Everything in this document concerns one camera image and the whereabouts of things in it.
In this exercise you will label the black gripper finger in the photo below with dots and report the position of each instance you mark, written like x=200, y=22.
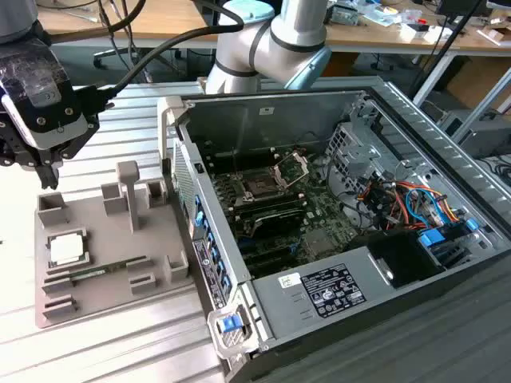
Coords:
x=80, y=139
x=16, y=151

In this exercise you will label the silver CPU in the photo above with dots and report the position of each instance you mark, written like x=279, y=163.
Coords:
x=68, y=249

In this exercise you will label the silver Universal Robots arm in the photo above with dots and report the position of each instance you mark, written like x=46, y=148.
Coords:
x=239, y=52

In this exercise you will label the CPU socket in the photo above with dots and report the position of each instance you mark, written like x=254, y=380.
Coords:
x=257, y=187

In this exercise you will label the black RAM slot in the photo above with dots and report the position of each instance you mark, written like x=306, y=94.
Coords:
x=271, y=205
x=263, y=198

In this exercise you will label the black expansion slot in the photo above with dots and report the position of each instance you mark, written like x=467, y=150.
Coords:
x=263, y=249
x=271, y=263

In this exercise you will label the grey-brown parts rack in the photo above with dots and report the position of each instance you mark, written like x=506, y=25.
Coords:
x=112, y=247

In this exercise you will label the blue card retainer clip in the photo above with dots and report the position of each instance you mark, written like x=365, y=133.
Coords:
x=198, y=202
x=199, y=220
x=226, y=285

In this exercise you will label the green RAM stick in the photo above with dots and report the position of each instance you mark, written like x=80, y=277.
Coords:
x=100, y=272

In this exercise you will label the black case rear label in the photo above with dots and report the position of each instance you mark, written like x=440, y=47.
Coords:
x=207, y=275

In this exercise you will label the open black PC case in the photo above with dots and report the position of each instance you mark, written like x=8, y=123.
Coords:
x=279, y=115

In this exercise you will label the black graphics card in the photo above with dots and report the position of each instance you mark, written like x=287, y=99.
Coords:
x=279, y=223

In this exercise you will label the blue case latch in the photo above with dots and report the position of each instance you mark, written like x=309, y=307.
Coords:
x=231, y=324

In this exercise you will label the small white sticker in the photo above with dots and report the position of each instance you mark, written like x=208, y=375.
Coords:
x=289, y=281

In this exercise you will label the green motherboard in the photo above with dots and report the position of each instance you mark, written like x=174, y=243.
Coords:
x=323, y=215

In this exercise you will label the grey chipset heatsink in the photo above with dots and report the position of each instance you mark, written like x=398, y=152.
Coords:
x=321, y=242

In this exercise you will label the grey power supply box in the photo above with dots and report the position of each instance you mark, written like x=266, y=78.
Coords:
x=279, y=311

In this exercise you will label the silver perforated drive cage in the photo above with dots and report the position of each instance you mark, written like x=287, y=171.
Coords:
x=351, y=159

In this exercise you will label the black power supply label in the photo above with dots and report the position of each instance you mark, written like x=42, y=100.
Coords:
x=333, y=289

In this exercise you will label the wooden desk with white legs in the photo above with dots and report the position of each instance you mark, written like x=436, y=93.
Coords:
x=359, y=40

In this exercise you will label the black plastic fan shroud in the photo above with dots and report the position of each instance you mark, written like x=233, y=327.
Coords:
x=399, y=255

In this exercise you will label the white box on desk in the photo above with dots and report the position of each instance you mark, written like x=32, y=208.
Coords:
x=419, y=34

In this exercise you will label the blue disk carrier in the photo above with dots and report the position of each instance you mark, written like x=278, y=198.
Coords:
x=431, y=239

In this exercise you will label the black slanted stand pole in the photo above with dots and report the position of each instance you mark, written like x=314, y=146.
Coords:
x=448, y=44

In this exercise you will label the brown cardboard box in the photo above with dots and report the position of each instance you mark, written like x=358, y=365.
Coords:
x=479, y=84

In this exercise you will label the grey computer tower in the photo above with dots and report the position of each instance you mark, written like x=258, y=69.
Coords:
x=487, y=135

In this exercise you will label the grey camera mount black plate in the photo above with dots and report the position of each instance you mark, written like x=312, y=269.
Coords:
x=52, y=119

